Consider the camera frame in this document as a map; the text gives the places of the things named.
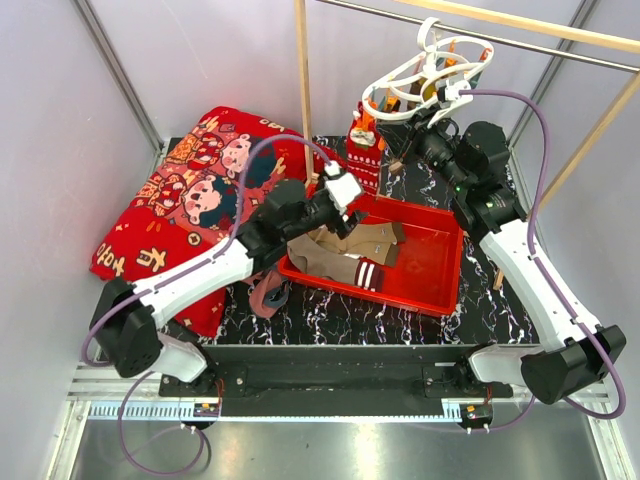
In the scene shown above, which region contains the pink and teal garment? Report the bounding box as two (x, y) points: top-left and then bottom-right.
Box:
(244, 269), (290, 319)

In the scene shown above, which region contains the red plastic bin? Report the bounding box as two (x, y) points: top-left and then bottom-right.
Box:
(278, 194), (463, 316)

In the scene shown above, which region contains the red christmas sock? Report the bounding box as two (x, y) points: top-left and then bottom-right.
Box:
(346, 102), (382, 196)

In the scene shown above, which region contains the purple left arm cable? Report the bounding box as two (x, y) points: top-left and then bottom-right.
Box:
(79, 135), (334, 474)

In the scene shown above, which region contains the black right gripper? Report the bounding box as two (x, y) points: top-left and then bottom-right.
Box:
(377, 103), (471, 195)

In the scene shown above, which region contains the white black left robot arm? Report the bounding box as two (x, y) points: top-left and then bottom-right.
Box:
(89, 174), (364, 396)

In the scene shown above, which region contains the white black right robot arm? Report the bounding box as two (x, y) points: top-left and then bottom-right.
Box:
(377, 118), (627, 404)

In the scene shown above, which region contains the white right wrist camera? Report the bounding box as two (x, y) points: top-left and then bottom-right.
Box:
(426, 79), (473, 128)

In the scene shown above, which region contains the maroon striped cuff sock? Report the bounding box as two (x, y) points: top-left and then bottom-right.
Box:
(354, 259), (385, 292)

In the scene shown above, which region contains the metal hanging rod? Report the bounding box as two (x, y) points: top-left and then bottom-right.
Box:
(319, 0), (639, 74)

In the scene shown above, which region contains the mustard yellow hanging sock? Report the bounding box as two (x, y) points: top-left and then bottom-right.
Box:
(420, 81), (439, 102)

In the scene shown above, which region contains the white round clip hanger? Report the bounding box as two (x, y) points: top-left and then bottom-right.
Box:
(361, 17), (495, 122)

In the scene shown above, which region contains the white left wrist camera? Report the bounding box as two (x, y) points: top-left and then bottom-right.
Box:
(324, 161), (364, 214)

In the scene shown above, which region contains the taupe ribbed sock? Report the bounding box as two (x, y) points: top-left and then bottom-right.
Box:
(287, 235), (359, 285)

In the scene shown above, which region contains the wooden rack frame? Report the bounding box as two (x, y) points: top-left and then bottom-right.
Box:
(291, 0), (640, 291)

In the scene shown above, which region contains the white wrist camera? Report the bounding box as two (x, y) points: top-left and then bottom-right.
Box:
(324, 161), (364, 214)
(426, 79), (473, 128)

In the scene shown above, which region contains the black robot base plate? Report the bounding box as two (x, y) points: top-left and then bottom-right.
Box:
(158, 344), (521, 401)

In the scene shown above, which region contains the red cartoon bear pillow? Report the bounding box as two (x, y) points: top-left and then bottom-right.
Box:
(89, 105), (341, 337)

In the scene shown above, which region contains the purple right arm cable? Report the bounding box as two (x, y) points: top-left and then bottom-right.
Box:
(462, 88), (629, 436)

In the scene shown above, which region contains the brown hanging sock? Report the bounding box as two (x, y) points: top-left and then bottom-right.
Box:
(388, 158), (405, 175)

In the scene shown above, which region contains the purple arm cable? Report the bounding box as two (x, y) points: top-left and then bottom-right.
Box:
(79, 135), (334, 474)
(462, 88), (629, 436)

